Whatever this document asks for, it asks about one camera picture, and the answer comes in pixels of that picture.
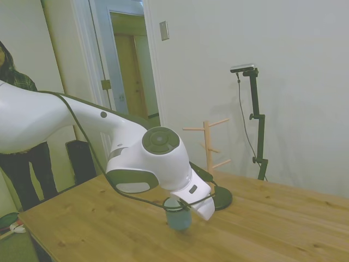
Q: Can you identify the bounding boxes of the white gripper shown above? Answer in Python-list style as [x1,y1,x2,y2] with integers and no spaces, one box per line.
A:
[170,189,216,222]

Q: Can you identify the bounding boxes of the wooden mug tree stand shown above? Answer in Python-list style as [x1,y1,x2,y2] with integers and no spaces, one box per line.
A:
[182,117,233,211]

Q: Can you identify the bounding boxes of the black box by wall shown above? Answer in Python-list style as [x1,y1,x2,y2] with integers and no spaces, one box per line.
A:
[65,140,97,186]

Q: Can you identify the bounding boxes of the person in plaid jacket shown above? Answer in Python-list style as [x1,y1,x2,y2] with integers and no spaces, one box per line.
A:
[0,40,59,211]

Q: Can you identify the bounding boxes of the grey camera on stand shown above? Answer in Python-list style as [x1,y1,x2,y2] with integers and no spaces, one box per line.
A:
[230,63,257,74]

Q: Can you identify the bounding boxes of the white panel door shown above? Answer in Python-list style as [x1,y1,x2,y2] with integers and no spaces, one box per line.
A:
[40,0,102,110]

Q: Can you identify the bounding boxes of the blue enamel mug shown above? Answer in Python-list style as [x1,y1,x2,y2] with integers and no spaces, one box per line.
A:
[163,198,193,231]

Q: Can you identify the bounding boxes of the black camera stand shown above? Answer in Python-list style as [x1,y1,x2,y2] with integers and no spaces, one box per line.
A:
[242,68,269,181]

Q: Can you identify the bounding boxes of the metal wall switch plate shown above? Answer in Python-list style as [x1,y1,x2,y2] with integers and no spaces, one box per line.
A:
[159,20,170,41]

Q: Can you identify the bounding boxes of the grey-blue open door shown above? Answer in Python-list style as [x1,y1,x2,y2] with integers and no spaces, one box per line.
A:
[89,0,129,115]

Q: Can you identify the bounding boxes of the brown wooden door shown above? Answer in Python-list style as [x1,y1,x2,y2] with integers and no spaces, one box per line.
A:
[114,34,149,121]

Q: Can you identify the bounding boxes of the green round object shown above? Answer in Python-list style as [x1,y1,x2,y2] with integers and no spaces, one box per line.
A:
[0,212,19,233]

